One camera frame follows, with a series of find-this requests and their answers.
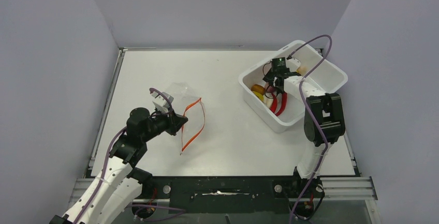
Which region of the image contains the purple onion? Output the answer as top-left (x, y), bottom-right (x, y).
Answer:
top-left (265, 83), bottom-right (276, 94)

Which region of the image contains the red chili pepper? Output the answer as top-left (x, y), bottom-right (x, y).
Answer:
top-left (270, 93), bottom-right (277, 113)
top-left (275, 92), bottom-right (288, 116)

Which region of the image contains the clear zip top bag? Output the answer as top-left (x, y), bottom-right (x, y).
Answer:
top-left (165, 82), bottom-right (206, 154)

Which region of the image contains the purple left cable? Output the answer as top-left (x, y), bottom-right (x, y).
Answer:
top-left (72, 87), bottom-right (187, 224)

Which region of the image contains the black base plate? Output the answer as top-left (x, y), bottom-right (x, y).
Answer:
top-left (134, 175), bottom-right (325, 216)

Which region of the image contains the beige ginger piece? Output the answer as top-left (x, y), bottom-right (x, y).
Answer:
top-left (296, 66), bottom-right (308, 76)

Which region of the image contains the red chili pepper left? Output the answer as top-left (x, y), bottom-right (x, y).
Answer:
top-left (270, 93), bottom-right (277, 113)

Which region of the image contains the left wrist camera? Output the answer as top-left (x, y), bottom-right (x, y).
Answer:
top-left (151, 92), bottom-right (174, 114)

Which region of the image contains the white plastic tub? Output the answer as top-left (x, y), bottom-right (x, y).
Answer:
top-left (238, 40), bottom-right (348, 133)

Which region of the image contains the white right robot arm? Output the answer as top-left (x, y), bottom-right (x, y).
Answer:
top-left (263, 57), bottom-right (345, 197)

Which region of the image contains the red chili pepper right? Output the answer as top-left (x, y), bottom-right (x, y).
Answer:
top-left (275, 92), bottom-right (288, 116)

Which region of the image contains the purple cable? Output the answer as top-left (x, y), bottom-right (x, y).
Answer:
top-left (287, 34), bottom-right (333, 224)
top-left (72, 87), bottom-right (187, 224)

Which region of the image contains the white garlic bulb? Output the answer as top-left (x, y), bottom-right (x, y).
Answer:
top-left (263, 96), bottom-right (273, 108)

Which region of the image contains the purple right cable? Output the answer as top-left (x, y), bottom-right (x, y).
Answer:
top-left (287, 34), bottom-right (333, 224)

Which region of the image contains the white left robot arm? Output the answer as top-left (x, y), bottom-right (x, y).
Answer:
top-left (50, 108), bottom-right (188, 223)

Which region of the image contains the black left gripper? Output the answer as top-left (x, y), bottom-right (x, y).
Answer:
top-left (142, 107), bottom-right (188, 142)

